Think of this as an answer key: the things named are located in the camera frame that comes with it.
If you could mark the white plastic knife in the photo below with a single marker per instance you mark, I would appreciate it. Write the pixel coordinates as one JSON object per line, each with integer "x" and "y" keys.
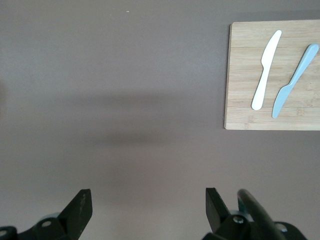
{"x": 266, "y": 62}

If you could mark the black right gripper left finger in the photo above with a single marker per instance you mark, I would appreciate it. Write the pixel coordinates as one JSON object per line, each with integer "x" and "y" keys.
{"x": 77, "y": 212}

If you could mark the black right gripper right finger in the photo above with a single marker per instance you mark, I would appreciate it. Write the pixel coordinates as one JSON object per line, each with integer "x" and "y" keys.
{"x": 216, "y": 215}

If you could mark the grey plastic knife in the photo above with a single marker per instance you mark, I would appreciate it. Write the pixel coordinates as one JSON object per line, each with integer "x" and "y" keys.
{"x": 281, "y": 100}

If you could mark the bamboo cutting board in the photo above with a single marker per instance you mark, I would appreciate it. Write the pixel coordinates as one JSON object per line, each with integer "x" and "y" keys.
{"x": 245, "y": 75}

